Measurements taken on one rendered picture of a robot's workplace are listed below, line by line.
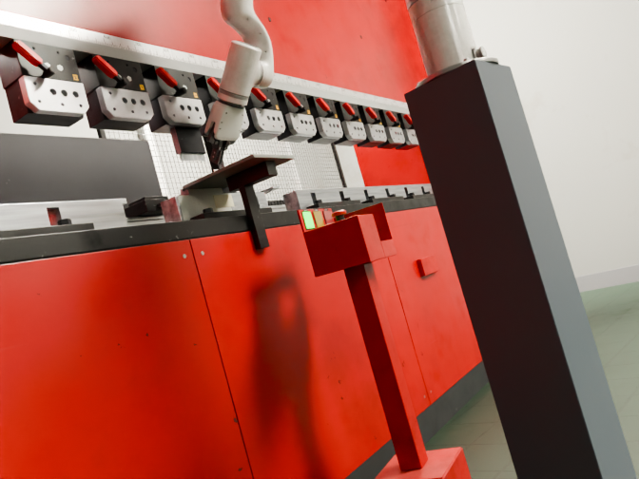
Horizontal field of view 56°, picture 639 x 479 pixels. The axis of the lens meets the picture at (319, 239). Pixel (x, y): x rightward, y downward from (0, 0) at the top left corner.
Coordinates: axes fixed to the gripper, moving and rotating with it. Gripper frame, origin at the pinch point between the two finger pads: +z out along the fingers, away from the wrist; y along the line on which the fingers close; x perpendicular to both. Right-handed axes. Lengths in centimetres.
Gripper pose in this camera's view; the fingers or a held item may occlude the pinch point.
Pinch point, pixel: (217, 156)
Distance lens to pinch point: 173.6
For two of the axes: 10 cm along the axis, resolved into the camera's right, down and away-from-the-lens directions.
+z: -3.0, 9.0, 3.0
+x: 7.9, 4.2, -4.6
